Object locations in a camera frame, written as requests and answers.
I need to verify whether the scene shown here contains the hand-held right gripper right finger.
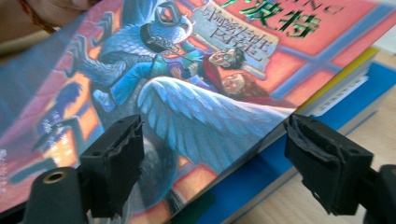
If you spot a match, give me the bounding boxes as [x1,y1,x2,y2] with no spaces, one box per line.
[283,113,375,217]

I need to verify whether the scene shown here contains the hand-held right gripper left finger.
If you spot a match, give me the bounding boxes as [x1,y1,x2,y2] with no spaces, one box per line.
[78,114,146,218]

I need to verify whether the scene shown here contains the yellow book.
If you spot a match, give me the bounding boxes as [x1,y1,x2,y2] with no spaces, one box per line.
[295,46,379,118]

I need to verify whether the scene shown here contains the blue book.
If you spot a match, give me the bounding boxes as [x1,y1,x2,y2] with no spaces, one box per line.
[169,62,396,224]

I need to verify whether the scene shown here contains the orange bracelet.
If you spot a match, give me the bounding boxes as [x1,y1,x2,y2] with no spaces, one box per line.
[17,0,58,35]

